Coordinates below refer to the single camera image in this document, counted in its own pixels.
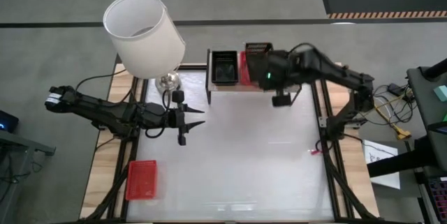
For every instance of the dark grey desk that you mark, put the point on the dark grey desk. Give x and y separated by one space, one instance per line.
424 112

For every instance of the small red connector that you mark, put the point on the small red connector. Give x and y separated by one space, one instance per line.
315 152

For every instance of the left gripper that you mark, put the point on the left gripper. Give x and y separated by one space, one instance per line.
179 119

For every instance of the backlit keyboard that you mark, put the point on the backlit keyboard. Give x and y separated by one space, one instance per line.
439 199

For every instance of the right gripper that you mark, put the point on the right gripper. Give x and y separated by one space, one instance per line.
277 70

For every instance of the white paper sheet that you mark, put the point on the white paper sheet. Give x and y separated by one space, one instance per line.
382 168

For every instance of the black aluminium rig frame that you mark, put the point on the black aluminium rig frame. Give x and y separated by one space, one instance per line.
323 105

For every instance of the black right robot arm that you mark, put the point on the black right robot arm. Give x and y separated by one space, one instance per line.
342 74

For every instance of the pink plastic basket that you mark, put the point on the pink plastic basket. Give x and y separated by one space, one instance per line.
141 180
243 72

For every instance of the black power adapter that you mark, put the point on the black power adapter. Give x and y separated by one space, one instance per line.
396 89

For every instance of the black mat hazard-striped edges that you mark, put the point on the black mat hazard-striped edges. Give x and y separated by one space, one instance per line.
384 0

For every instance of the white shade table lamp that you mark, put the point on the white shade table lamp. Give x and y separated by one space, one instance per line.
143 35

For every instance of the black device blue light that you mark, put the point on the black device blue light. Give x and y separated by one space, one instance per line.
7 122

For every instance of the grey side desk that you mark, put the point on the grey side desk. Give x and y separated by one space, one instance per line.
17 147

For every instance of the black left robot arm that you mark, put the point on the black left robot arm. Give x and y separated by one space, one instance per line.
104 112

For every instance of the teal block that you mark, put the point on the teal block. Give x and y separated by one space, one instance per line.
441 93

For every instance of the black plastic basket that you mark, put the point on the black plastic basket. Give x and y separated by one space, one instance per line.
224 68
258 46

